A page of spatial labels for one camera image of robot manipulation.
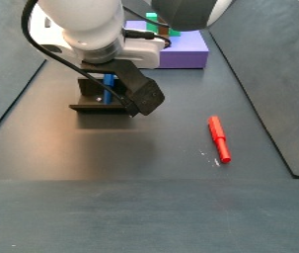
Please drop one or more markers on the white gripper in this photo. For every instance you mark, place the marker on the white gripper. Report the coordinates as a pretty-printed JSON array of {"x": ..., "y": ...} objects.
[{"x": 86, "y": 32}]

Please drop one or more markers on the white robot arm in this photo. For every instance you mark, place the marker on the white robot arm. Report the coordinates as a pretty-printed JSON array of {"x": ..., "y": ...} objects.
[{"x": 183, "y": 15}]

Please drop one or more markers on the black angled fixture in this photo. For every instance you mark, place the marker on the black angled fixture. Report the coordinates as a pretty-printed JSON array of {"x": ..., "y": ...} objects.
[{"x": 96, "y": 100}]

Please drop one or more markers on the green block left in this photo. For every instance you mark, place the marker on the green block left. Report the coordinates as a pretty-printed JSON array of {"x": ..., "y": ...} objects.
[{"x": 151, "y": 25}]

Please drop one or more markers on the green block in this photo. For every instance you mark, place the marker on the green block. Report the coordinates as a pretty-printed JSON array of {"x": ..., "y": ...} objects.
[
  {"x": 151, "y": 25},
  {"x": 174, "y": 33}
]

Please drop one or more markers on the brown L-shaped block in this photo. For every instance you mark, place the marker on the brown L-shaped block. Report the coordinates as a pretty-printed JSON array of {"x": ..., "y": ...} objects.
[{"x": 163, "y": 31}]

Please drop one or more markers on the green block right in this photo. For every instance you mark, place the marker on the green block right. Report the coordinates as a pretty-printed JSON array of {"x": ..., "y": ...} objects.
[{"x": 174, "y": 33}]

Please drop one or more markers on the purple base block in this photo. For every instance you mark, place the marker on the purple base block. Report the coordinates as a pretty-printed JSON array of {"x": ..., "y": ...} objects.
[{"x": 184, "y": 49}]

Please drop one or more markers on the red peg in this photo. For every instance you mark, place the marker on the red peg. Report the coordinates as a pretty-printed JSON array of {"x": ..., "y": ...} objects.
[{"x": 219, "y": 138}]

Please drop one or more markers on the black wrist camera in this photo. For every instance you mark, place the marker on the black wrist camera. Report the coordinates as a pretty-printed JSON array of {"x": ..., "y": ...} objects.
[{"x": 143, "y": 95}]

